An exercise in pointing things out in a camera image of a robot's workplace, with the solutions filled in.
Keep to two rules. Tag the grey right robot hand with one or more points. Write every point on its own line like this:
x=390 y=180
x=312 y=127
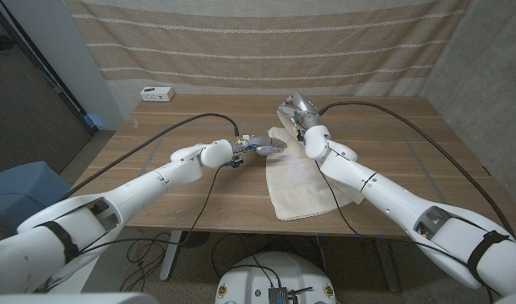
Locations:
x=304 y=112

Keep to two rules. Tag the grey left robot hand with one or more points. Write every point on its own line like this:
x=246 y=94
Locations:
x=257 y=143

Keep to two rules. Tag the cream cheesecloth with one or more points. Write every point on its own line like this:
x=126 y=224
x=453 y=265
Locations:
x=295 y=186

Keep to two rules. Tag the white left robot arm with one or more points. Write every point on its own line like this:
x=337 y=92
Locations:
x=126 y=194

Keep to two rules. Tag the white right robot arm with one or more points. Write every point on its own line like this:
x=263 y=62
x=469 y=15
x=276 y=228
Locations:
x=392 y=198

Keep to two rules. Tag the beige striped backdrop cloth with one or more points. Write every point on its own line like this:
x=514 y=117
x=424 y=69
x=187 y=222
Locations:
x=262 y=42

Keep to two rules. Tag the white power strip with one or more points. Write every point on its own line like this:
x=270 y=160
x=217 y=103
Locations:
x=157 y=93

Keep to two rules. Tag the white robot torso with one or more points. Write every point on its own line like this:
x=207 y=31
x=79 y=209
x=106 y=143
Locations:
x=274 y=270

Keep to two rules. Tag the grey table leg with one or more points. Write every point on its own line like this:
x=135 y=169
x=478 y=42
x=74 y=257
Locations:
x=388 y=266
x=170 y=257

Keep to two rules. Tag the small grey electronics box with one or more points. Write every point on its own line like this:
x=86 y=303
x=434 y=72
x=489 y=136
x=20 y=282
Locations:
x=283 y=295

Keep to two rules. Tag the grey textured side panel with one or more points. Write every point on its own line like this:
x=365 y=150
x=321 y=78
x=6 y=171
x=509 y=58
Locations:
x=485 y=84

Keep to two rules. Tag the blue-grey chair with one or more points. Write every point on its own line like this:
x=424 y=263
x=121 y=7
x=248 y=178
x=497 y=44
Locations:
x=21 y=194

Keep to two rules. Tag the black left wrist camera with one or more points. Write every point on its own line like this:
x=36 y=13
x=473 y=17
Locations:
x=235 y=161

